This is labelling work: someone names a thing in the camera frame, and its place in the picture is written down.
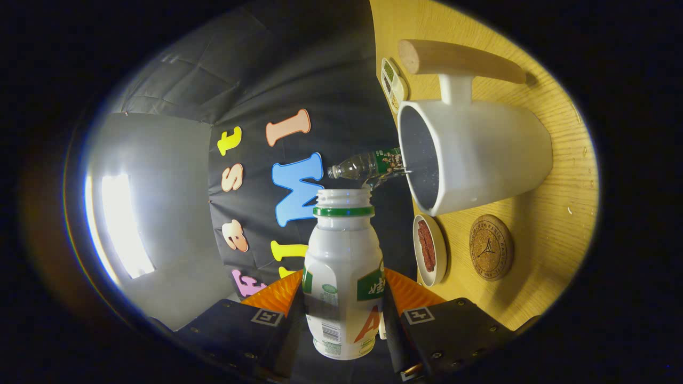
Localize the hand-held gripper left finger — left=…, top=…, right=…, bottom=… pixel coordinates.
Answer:
left=173, top=269, right=306, bottom=382

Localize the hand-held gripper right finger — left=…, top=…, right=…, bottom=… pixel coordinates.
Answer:
left=382, top=267, right=515, bottom=382

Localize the white juice bottle green label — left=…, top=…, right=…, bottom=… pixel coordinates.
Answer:
left=302, top=189, right=386, bottom=361

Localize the round cork coaster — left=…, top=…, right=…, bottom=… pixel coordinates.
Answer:
left=469, top=214, right=515, bottom=282

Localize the white cup wooden handle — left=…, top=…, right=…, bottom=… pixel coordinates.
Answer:
left=397, top=39, right=554, bottom=217

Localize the clear plastic water bottle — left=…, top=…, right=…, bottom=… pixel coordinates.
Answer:
left=327, top=148, right=411, bottom=190

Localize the white round plate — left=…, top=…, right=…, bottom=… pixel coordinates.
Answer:
left=412, top=214, right=449, bottom=287

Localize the red meat strip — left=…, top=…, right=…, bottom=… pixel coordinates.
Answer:
left=417, top=220, right=436, bottom=273

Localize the wooden table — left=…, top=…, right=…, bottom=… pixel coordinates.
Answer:
left=369, top=0, right=599, bottom=331

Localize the ceiling light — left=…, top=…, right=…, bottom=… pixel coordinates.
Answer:
left=85, top=172, right=156, bottom=281

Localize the white divided dish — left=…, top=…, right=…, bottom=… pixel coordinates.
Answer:
left=380, top=58, right=409, bottom=114

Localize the black backdrop cloth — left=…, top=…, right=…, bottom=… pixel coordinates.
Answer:
left=109, top=0, right=422, bottom=299

